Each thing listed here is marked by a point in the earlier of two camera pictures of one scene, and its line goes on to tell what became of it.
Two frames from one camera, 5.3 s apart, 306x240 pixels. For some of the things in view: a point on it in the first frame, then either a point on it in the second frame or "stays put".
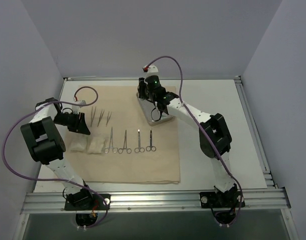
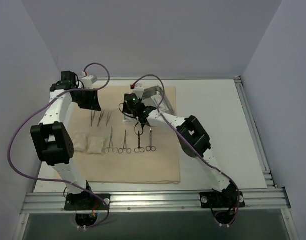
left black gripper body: (76, 122) → (87, 99)
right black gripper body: (143, 91) → (141, 117)
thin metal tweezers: (100, 117) stays put
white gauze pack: (78, 143) stays put
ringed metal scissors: (151, 147) stays put
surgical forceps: (121, 150) stays put
